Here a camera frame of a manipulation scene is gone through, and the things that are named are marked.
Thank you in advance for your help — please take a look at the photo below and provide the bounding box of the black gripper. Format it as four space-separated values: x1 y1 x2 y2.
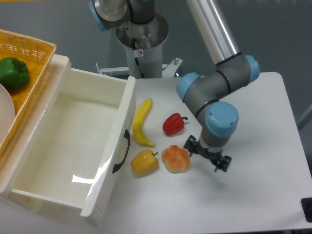
183 135 232 172

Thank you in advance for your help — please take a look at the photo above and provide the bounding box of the round orange bread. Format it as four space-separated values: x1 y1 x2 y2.
161 145 191 174

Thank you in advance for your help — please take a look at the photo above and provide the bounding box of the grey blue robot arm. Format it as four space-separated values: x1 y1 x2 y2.
88 0 260 171

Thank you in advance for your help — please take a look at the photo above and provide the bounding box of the red bell pepper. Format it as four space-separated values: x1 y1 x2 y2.
162 113 188 136

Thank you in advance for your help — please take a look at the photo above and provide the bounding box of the yellow bell pepper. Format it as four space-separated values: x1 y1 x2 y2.
130 149 159 175

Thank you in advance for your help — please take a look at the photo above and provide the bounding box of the yellow banana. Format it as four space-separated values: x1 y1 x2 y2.
132 98 156 148

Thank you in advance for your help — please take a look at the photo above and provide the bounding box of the black object at table edge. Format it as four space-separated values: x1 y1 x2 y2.
301 197 312 223

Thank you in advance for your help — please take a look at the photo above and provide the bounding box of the white plastic drawer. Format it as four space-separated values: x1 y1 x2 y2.
8 69 136 226

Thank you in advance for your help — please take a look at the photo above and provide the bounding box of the yellow woven basket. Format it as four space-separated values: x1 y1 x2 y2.
0 29 57 156

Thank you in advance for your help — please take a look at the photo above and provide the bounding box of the white plate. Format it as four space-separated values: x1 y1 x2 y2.
0 85 15 142

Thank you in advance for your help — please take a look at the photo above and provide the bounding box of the green bell pepper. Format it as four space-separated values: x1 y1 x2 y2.
0 57 30 91

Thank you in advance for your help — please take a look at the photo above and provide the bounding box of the black drawer handle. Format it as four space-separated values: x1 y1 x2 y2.
112 129 131 174

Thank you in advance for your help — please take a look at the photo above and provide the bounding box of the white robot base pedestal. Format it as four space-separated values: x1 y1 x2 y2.
96 13 183 79

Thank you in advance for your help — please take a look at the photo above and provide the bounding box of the black cable on pedestal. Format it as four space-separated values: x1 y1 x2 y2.
132 38 146 79

